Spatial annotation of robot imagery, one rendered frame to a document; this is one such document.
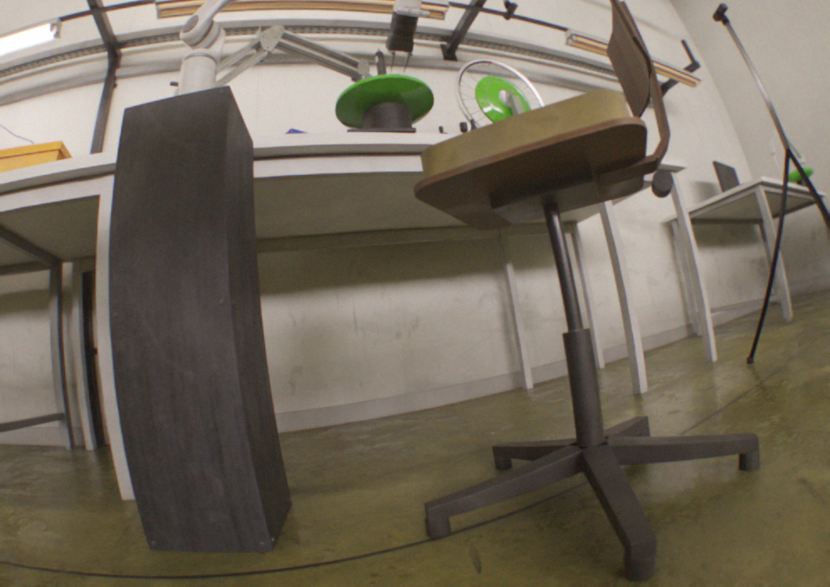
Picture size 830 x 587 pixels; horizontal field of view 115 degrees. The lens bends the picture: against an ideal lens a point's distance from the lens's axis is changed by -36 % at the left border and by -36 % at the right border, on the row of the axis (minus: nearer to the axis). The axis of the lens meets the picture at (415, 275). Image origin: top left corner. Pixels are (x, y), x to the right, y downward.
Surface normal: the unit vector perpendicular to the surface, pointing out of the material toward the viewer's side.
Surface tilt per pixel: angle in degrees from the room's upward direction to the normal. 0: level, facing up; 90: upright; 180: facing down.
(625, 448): 90
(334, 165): 90
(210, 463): 90
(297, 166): 90
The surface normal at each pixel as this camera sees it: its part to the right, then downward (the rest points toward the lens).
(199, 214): 0.15, -0.19
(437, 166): -0.59, -0.05
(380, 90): 0.11, 0.84
